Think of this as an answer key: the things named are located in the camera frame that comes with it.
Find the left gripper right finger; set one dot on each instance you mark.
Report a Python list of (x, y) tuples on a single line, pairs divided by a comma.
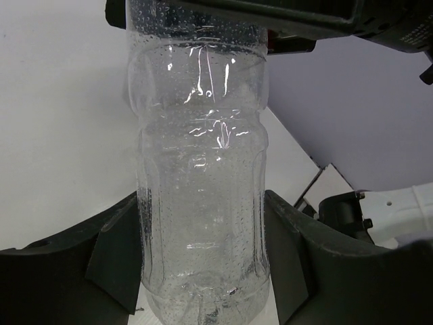
[(325, 276)]

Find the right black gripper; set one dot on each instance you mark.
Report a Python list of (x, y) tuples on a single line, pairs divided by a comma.
[(404, 26)]

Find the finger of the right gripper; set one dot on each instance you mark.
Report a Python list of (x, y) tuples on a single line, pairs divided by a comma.
[(187, 17)]

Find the clear bottle grey cap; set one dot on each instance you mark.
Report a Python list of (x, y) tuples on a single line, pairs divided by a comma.
[(198, 83)]

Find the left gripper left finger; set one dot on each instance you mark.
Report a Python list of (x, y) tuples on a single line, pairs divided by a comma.
[(87, 274)]

